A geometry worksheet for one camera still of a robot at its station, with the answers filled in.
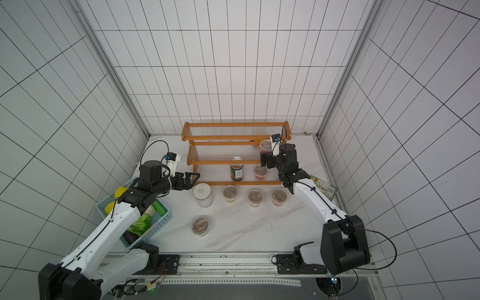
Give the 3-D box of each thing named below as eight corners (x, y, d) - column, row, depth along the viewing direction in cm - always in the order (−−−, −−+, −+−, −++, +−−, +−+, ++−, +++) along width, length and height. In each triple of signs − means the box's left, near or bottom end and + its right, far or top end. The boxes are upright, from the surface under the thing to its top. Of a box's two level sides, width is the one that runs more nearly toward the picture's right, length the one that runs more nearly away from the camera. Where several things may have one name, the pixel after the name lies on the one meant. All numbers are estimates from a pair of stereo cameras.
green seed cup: (193, 236, 81) (190, 233, 77) (195, 221, 85) (193, 217, 81) (208, 236, 81) (206, 233, 77) (209, 221, 85) (208, 217, 81)
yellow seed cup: (223, 202, 90) (222, 199, 87) (224, 188, 95) (223, 185, 92) (237, 202, 90) (237, 199, 87) (237, 188, 95) (237, 185, 92)
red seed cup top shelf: (248, 206, 90) (248, 202, 86) (248, 193, 94) (248, 189, 90) (262, 206, 90) (263, 202, 86) (261, 193, 94) (262, 189, 90)
